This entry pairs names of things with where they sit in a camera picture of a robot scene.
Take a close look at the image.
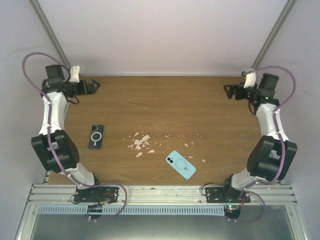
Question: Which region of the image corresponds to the black phone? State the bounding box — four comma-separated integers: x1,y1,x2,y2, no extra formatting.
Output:
87,124,105,151

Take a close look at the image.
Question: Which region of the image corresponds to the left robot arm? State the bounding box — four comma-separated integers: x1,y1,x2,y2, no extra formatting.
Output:
31,64,103,202

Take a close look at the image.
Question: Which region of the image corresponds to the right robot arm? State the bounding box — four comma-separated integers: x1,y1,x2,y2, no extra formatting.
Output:
221,71,298,203

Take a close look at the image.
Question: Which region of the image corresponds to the light blue cased phone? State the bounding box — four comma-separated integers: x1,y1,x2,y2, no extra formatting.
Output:
165,150,197,180

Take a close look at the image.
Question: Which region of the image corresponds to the white debris pile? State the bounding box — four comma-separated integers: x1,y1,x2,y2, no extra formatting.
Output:
122,132,162,158

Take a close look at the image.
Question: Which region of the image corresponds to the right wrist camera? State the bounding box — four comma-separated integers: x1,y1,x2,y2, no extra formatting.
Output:
243,69,257,89

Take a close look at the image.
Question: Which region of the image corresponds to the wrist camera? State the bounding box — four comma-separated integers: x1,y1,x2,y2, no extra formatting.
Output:
68,66,81,83
243,69,257,89

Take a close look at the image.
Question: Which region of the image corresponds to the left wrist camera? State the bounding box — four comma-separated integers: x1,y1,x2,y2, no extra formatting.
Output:
68,66,81,83

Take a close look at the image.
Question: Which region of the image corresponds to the right aluminium frame post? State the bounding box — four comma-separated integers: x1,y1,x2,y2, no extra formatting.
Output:
251,0,298,69

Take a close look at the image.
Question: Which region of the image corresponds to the aluminium frame post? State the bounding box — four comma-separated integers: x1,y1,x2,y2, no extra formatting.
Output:
251,0,298,69
29,0,71,67

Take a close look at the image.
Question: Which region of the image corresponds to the left aluminium frame post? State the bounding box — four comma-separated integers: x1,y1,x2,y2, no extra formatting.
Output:
29,0,71,67

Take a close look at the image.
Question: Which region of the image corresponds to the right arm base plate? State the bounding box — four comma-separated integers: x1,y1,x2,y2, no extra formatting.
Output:
204,186,251,204

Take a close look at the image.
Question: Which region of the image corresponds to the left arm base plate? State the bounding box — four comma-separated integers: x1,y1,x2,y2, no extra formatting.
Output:
70,186,119,205

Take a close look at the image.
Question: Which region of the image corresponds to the aluminium front rail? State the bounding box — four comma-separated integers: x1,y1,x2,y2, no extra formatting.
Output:
27,184,298,206

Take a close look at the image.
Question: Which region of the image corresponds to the slotted cable duct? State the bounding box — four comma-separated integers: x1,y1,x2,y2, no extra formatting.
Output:
38,204,225,216

